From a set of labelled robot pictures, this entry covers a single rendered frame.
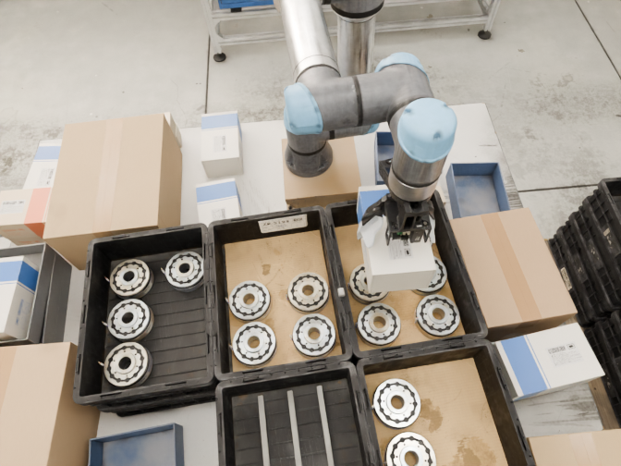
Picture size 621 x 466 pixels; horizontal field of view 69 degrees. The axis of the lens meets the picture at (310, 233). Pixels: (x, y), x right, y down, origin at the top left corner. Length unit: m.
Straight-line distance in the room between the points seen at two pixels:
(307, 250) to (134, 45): 2.39
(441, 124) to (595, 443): 0.79
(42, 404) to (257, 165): 0.90
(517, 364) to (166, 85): 2.47
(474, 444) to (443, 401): 0.10
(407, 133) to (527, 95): 2.35
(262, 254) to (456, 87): 1.94
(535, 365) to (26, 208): 1.38
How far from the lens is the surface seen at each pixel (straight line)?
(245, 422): 1.10
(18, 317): 1.35
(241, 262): 1.22
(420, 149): 0.62
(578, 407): 1.37
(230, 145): 1.50
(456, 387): 1.13
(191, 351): 1.16
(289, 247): 1.22
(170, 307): 1.22
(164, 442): 1.27
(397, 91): 0.69
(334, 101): 0.68
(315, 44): 0.77
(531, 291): 1.23
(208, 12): 2.87
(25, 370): 1.23
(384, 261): 0.86
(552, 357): 1.17
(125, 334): 1.20
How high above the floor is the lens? 1.91
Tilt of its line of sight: 61 degrees down
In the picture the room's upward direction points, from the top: 4 degrees counter-clockwise
